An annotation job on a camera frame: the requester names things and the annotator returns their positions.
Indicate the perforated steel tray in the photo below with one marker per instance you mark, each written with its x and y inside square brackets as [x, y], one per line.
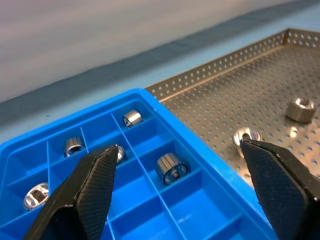
[237, 95]

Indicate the metal nut second row right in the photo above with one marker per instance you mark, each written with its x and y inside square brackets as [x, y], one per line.
[121, 153]

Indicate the blue plastic compartment tray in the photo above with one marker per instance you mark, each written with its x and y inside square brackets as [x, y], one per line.
[200, 200]

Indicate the metal nut second row left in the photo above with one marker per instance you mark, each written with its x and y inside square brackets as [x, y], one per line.
[36, 196]

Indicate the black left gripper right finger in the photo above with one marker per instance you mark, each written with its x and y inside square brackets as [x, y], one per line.
[282, 190]

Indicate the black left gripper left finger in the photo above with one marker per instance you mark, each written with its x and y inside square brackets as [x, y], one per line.
[82, 200]

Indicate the metal nut second row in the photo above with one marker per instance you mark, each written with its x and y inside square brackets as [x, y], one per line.
[36, 196]
[121, 153]

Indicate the metal nut third row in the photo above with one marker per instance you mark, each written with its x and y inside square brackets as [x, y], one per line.
[237, 137]

